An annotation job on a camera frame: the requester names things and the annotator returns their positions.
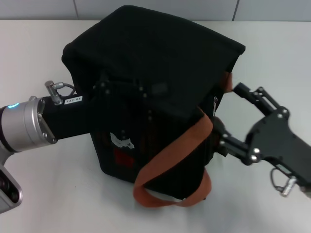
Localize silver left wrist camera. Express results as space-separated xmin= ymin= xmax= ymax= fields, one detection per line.
xmin=0 ymin=167 xmax=24 ymax=209

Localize black food bag orange straps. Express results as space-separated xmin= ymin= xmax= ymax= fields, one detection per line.
xmin=60 ymin=5 xmax=246 ymax=209

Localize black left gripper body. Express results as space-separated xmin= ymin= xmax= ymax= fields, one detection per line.
xmin=41 ymin=80 xmax=127 ymax=142

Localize left gripper cable connector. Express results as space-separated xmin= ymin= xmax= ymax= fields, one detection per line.
xmin=44 ymin=81 xmax=75 ymax=105

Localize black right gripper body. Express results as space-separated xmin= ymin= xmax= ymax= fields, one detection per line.
xmin=243 ymin=106 xmax=311 ymax=188

